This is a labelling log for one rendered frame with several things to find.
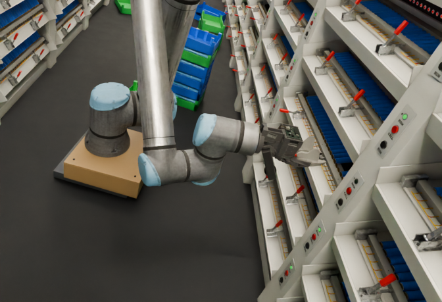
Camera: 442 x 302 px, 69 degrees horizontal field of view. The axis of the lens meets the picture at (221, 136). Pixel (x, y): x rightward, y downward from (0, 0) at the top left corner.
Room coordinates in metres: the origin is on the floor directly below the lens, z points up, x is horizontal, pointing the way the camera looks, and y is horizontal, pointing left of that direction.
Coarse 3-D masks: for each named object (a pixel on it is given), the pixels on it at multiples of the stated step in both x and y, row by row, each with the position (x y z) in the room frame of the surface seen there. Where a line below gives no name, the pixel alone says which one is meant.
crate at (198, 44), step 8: (192, 32) 1.97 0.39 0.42; (200, 32) 1.97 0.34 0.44; (192, 40) 1.78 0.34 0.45; (200, 40) 1.94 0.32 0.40; (208, 40) 1.97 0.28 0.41; (216, 40) 1.96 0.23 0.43; (192, 48) 1.78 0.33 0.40; (200, 48) 1.78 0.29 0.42; (208, 48) 1.78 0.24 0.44; (216, 48) 1.92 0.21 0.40
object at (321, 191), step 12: (288, 96) 1.28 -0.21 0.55; (288, 108) 1.19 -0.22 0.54; (288, 120) 1.17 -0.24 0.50; (300, 120) 1.11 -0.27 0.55; (300, 132) 1.03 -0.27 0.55; (312, 168) 0.84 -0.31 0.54; (324, 168) 0.85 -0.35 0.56; (312, 180) 0.80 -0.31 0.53; (324, 180) 0.79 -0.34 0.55; (324, 192) 0.74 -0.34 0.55; (324, 204) 0.69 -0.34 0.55
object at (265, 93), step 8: (256, 64) 1.96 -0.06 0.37; (264, 64) 1.94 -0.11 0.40; (256, 72) 1.88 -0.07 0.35; (264, 72) 1.88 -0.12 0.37; (256, 80) 1.78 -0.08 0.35; (264, 80) 1.78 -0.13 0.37; (272, 80) 1.75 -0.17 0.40; (256, 88) 1.70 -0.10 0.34; (264, 88) 1.69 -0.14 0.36; (272, 88) 1.55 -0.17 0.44; (264, 96) 1.60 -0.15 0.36; (272, 96) 1.60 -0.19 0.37; (264, 104) 1.52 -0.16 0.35; (264, 112) 1.37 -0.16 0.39
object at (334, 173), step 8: (296, 104) 1.21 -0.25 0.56; (304, 104) 1.19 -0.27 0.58; (312, 120) 1.07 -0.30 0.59; (312, 128) 1.03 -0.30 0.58; (320, 136) 0.98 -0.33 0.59; (320, 144) 0.94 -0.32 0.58; (328, 152) 0.90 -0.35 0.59; (328, 160) 0.86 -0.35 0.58; (328, 168) 0.84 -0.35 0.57; (336, 168) 0.82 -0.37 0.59; (336, 176) 0.79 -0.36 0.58; (336, 184) 0.76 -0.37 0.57
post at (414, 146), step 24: (408, 96) 0.67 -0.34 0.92; (432, 96) 0.62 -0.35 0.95; (408, 144) 0.60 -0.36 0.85; (432, 144) 0.61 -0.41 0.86; (360, 168) 0.66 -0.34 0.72; (336, 192) 0.68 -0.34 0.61; (360, 192) 0.61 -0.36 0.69; (336, 216) 0.63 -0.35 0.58; (360, 216) 0.61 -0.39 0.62; (264, 288) 0.69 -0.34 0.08; (288, 288) 0.60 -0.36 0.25
